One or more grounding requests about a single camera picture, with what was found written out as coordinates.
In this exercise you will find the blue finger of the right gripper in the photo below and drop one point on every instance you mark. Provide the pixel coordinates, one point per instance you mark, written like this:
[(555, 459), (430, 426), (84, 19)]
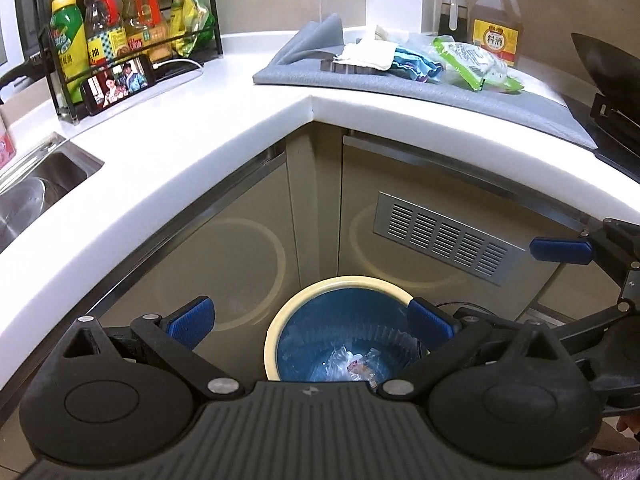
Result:
[(558, 250)]

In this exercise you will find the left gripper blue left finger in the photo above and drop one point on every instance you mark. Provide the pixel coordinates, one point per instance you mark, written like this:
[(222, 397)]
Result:
[(190, 324)]

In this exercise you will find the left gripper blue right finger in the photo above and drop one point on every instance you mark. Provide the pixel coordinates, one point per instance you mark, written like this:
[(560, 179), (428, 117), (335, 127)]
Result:
[(430, 325)]

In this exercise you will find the clear plastic bag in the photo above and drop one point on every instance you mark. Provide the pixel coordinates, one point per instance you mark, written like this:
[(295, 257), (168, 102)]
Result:
[(344, 365)]

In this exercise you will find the green snack bag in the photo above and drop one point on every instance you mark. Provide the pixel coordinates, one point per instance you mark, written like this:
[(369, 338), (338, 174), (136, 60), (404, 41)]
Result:
[(476, 66)]

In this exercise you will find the blue wrapper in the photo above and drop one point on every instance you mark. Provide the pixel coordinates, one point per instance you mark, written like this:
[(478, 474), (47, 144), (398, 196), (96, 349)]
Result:
[(415, 66)]

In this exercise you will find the white paper towel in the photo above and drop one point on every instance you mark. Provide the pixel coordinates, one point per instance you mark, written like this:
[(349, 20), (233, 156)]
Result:
[(369, 53)]

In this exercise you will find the cream blue trash bin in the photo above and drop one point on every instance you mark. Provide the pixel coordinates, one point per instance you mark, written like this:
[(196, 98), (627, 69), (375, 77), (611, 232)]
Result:
[(354, 311)]

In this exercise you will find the person right hand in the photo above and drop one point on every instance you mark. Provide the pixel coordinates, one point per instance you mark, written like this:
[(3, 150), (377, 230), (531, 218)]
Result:
[(629, 425)]

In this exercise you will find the silver vent grille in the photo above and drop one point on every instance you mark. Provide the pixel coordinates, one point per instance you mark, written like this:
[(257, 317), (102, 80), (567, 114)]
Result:
[(447, 240)]

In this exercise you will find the grey counter mat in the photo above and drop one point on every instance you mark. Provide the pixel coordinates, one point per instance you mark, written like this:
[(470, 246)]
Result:
[(299, 63)]

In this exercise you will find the black wok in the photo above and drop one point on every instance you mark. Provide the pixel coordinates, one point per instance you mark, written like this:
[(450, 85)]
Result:
[(615, 72)]

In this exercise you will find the stainless steel sink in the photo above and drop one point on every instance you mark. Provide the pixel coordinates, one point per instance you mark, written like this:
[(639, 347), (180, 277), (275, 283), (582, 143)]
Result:
[(39, 180)]

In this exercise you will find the cooking wine jug yellow label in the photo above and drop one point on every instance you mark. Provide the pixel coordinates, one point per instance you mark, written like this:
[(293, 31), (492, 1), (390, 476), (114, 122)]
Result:
[(497, 26)]

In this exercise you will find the smartphone showing video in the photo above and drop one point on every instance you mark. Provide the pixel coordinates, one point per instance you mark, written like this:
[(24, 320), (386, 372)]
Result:
[(117, 83)]

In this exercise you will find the dark soy sauce dispenser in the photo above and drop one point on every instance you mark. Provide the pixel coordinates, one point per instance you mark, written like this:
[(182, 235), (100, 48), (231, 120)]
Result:
[(453, 20)]

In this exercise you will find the red cap sauce bottle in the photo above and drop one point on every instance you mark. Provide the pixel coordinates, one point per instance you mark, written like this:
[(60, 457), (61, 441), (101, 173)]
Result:
[(105, 32)]

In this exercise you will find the yellow green snack packet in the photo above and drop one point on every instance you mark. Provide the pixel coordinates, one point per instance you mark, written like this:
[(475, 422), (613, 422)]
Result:
[(191, 26)]

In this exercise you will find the amber oil bottle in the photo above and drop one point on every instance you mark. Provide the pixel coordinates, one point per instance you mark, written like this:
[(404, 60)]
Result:
[(146, 29)]

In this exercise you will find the green yellow sauce bottle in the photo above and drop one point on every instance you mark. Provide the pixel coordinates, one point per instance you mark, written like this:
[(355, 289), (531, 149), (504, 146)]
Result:
[(69, 37)]

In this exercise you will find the black wire spice rack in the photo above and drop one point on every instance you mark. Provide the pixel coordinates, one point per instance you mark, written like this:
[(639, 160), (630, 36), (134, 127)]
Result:
[(163, 70)]

